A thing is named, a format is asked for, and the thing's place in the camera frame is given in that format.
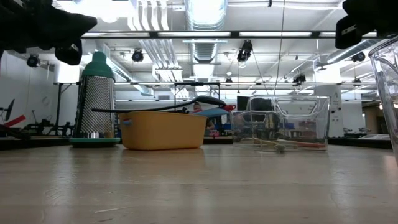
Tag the white pillar with signs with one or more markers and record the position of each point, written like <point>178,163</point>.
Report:
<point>337,121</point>

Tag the black ceiling spotlight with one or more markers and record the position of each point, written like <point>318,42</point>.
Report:
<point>137,56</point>
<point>359,57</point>
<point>244,53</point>
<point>299,79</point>
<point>32,61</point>

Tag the yellow plastic bin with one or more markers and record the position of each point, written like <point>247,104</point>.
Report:
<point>164,130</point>

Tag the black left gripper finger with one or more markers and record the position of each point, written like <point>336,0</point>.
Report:
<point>74,26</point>
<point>70,53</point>

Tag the silver ventilation duct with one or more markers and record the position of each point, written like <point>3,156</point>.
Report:
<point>205,15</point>

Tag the black background table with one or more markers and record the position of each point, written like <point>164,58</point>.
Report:
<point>360,143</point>

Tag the black background stand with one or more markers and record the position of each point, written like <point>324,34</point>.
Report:
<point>58,105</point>

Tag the black background fan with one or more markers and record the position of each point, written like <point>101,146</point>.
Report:
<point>10,110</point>

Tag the blue silicone spoon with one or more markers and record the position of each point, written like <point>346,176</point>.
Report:
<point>213,112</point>

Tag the black background monitor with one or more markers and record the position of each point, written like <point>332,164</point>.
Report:
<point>242,103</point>

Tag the red background bar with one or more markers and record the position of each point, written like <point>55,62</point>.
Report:
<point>15,120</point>

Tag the black aluminium rig frame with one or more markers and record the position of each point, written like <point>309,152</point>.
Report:
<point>199,35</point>

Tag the black plastic spoon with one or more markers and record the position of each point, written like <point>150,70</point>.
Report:
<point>186,105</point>

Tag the black background workstation frame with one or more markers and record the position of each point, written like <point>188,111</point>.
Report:
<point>197,84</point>

